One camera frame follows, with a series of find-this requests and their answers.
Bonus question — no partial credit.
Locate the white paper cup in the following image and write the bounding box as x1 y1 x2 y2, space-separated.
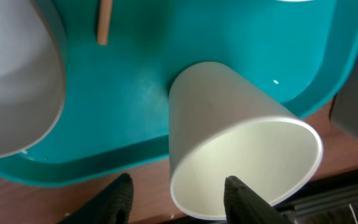
168 62 323 220

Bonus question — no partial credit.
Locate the teal serving tray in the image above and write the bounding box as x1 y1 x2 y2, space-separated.
0 0 358 187

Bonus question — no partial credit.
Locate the pink white bowl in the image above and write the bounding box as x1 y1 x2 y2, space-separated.
276 0 313 2

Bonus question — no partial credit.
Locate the wooden chopstick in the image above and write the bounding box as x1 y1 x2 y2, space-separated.
97 0 113 45

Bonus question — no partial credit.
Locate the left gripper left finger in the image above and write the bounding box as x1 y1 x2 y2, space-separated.
58 173 134 224

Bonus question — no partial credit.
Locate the grey bowl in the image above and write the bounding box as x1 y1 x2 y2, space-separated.
0 0 68 158

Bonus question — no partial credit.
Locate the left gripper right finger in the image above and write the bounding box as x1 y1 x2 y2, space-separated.
224 175 292 224

